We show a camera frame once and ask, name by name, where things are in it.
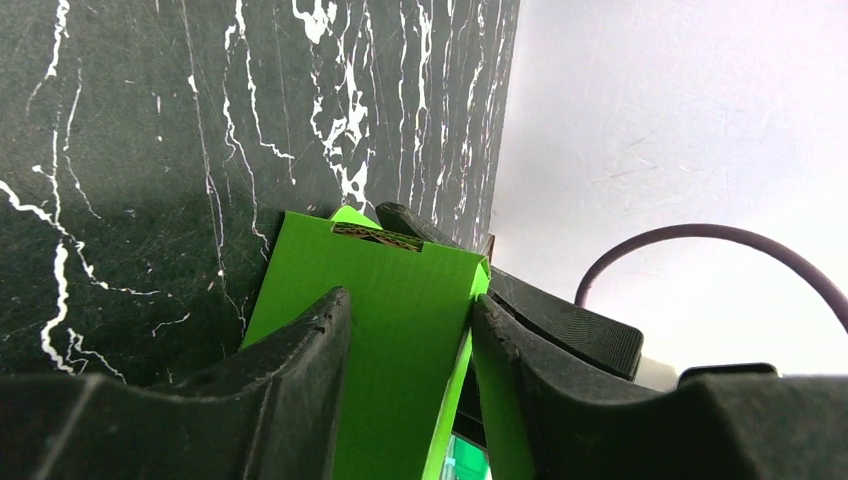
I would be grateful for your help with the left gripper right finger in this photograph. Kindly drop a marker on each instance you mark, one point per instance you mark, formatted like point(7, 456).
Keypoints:
point(549, 415)

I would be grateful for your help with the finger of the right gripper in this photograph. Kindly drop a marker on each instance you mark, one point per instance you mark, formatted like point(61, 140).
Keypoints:
point(604, 343)

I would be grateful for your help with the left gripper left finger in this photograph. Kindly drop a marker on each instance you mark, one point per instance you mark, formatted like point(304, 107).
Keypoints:
point(270, 411)

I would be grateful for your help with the green paper box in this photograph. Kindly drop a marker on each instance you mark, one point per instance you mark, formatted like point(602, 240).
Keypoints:
point(410, 344)

